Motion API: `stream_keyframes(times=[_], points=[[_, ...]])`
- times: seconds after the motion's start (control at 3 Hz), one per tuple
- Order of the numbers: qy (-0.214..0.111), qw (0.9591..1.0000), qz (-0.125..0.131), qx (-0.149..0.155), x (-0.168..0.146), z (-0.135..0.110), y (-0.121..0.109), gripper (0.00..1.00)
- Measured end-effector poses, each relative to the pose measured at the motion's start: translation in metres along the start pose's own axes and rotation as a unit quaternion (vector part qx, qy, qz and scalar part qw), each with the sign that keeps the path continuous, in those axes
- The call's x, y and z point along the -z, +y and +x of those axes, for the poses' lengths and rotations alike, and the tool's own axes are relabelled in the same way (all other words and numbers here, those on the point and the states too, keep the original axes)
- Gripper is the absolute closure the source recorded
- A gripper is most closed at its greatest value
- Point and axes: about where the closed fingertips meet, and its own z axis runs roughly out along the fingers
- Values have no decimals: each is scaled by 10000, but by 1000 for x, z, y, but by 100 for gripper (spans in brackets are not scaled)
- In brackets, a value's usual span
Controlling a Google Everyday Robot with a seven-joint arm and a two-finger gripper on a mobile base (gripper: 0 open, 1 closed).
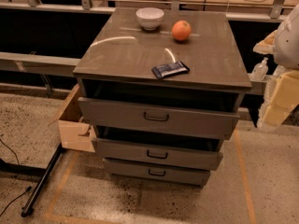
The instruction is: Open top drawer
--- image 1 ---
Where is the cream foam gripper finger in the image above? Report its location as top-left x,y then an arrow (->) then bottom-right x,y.
257,70 -> 299,128

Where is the grey top drawer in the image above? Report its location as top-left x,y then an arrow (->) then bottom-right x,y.
78,97 -> 239,139

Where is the grey drawer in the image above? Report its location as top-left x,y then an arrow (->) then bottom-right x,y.
78,97 -> 239,139
103,159 -> 210,187
92,138 -> 223,171

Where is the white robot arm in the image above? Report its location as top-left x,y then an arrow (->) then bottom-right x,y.
253,5 -> 299,131

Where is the grey drawer cabinet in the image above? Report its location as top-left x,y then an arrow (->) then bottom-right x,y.
72,7 -> 253,188

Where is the grey bottom drawer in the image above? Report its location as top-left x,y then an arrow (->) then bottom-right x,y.
103,159 -> 210,187

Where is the grey middle drawer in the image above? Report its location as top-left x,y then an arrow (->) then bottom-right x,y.
92,138 -> 223,171

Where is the clear sanitizer bottle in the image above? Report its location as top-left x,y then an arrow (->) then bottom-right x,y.
251,57 -> 268,81

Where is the dark blue snack packet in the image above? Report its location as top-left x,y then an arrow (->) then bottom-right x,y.
151,61 -> 190,79

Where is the orange fruit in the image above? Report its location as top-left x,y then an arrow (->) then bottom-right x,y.
172,21 -> 192,41

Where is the white ceramic bowl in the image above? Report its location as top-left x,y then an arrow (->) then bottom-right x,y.
135,7 -> 164,31

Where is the brown cardboard box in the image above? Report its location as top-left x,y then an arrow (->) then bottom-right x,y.
50,84 -> 95,152

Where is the black metal stand leg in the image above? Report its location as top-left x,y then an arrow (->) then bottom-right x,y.
21,144 -> 64,217

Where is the black floor cable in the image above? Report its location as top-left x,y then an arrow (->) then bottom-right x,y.
0,138 -> 33,217

